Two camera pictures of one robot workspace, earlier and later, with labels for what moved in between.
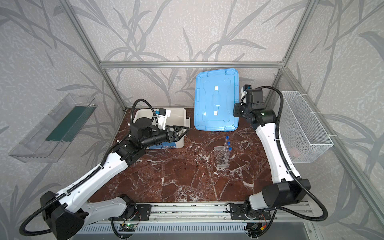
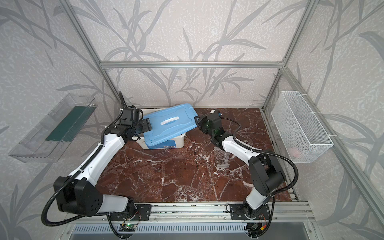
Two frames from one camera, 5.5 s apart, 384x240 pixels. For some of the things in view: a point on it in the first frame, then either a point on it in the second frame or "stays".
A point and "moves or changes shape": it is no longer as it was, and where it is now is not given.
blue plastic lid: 215,93 moves or changes shape
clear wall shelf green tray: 48,141 stays
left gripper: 172,134 -> 145,125
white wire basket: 301,135 stays
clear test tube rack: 222,159 stays
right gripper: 237,110 -> 199,122
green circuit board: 127,227 stays
